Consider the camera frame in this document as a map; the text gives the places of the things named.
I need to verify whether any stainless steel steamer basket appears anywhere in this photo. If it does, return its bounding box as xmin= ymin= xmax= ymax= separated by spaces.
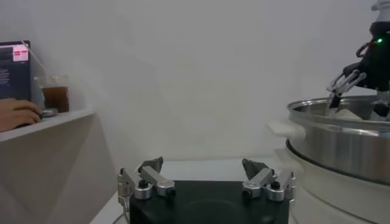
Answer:
xmin=286 ymin=95 xmax=390 ymax=186

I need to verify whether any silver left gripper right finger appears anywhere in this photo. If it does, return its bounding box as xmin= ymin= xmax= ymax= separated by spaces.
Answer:
xmin=241 ymin=157 xmax=297 ymax=202

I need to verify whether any round dark metal disc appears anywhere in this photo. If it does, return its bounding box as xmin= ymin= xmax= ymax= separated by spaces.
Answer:
xmin=39 ymin=108 xmax=59 ymax=119

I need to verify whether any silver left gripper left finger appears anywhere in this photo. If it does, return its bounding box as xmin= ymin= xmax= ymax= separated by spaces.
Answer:
xmin=117 ymin=156 xmax=177 ymax=201

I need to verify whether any steel steamer pot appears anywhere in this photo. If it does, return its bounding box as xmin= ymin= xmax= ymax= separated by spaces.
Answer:
xmin=267 ymin=119 xmax=390 ymax=224

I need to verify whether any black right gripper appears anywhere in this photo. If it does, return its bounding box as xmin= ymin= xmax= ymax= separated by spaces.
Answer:
xmin=326 ymin=21 xmax=390 ymax=118

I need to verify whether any bare person hand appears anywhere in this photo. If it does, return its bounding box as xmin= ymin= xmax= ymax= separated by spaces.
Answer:
xmin=0 ymin=97 xmax=42 ymax=133

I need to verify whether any plastic cup of iced coffee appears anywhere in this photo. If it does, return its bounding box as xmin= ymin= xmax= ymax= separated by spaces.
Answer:
xmin=38 ymin=75 xmax=71 ymax=113

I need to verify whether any white steamed baozi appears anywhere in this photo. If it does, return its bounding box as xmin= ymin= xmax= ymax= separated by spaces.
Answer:
xmin=328 ymin=108 xmax=363 ymax=121

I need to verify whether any white side desk with cup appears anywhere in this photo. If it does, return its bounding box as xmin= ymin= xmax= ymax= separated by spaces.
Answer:
xmin=0 ymin=109 xmax=119 ymax=224

